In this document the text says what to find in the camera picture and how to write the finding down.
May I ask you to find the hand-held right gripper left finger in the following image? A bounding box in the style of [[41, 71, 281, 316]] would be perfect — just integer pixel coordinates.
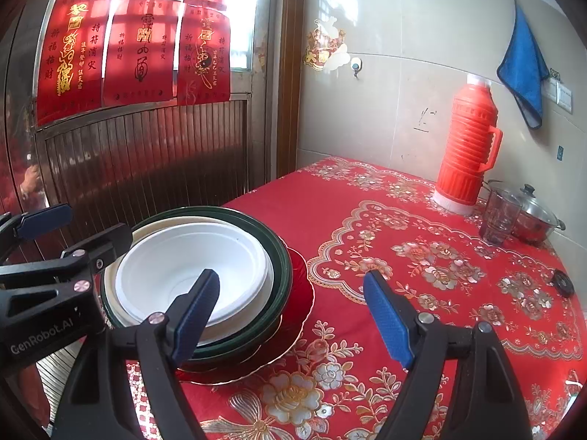
[[55, 269, 221, 440]]

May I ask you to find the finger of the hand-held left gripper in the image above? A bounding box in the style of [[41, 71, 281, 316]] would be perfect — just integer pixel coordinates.
[[0, 204, 73, 257], [62, 223, 134, 272]]

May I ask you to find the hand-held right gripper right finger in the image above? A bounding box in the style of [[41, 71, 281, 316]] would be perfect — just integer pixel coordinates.
[[364, 269, 533, 440]]

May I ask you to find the small white foam bowl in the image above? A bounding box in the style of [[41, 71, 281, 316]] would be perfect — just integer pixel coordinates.
[[114, 233, 270, 331]]

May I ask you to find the beige plastic bowl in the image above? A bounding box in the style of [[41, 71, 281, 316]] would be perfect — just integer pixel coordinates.
[[105, 221, 276, 344]]

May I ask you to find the dark green plastic basin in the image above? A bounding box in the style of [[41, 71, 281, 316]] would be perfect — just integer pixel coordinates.
[[100, 206, 294, 367]]

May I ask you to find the round red glass plate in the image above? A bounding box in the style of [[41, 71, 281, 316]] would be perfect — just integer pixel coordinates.
[[175, 247, 317, 386]]

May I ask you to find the red floral tablecloth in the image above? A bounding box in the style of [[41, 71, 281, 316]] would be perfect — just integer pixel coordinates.
[[124, 156, 587, 440]]

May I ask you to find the brown metal door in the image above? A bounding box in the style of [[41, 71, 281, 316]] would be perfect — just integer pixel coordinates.
[[0, 0, 278, 257]]

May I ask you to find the clear drinking glass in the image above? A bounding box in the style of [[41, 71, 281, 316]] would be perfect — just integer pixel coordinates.
[[479, 188, 524, 246]]

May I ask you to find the black round lid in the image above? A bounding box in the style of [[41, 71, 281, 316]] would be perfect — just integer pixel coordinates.
[[551, 270, 575, 298]]

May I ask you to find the glass pot lid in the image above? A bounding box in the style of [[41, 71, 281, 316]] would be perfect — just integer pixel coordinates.
[[497, 184, 561, 231]]

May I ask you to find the red plastic thermos flask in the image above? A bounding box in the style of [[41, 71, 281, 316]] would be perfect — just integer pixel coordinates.
[[433, 76, 504, 216]]

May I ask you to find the row of red paper banners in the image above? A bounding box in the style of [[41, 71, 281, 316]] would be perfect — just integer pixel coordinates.
[[36, 0, 233, 125]]

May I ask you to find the blue hanging cloth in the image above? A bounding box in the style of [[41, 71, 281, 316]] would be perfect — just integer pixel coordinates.
[[497, 0, 550, 130]]

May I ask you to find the brown wooden door frame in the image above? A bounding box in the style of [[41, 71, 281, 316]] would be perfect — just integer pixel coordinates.
[[274, 0, 306, 180]]

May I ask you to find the red gold wall decal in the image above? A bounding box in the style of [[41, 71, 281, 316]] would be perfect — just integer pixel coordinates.
[[302, 17, 352, 72]]

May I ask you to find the white wall switch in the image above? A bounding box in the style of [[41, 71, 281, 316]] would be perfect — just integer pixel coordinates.
[[543, 70, 574, 113]]

